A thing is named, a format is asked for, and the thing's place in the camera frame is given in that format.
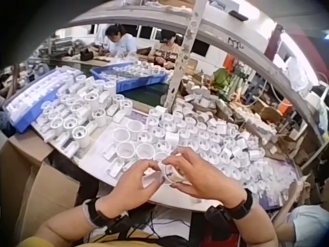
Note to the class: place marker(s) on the person's right hand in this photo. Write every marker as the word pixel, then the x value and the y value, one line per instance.
pixel 210 182

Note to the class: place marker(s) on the person's left hand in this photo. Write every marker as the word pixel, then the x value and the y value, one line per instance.
pixel 123 190

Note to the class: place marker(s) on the white round plastic housing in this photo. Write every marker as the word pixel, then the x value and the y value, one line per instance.
pixel 168 175

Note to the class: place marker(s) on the group of flat white covers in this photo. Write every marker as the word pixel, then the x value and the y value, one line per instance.
pixel 118 164

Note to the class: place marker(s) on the black wrist band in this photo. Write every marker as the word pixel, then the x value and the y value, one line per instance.
pixel 231 209
pixel 102 214

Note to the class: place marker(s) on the heap of small white shells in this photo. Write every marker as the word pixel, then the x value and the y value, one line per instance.
pixel 210 144

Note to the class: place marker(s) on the large white plastic cup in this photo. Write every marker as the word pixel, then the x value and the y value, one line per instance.
pixel 121 136
pixel 135 127
pixel 145 151
pixel 125 150

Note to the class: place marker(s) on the cluttered workbench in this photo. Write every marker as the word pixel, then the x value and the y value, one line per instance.
pixel 244 103

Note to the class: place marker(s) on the pile of white housings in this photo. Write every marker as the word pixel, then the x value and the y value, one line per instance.
pixel 79 113

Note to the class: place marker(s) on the brown cardboard box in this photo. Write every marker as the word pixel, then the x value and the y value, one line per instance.
pixel 30 180

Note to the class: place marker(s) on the green conveyor belt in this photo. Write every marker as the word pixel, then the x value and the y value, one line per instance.
pixel 144 94

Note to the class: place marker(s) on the blue crate of white parts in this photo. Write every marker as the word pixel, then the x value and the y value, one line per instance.
pixel 131 74

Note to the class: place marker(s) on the blue tray of white parts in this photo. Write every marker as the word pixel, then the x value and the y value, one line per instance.
pixel 33 97

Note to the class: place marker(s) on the black tape dispenser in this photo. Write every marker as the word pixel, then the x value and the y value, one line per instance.
pixel 86 54

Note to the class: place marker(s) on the white upright post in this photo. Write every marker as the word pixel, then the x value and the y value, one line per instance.
pixel 181 64

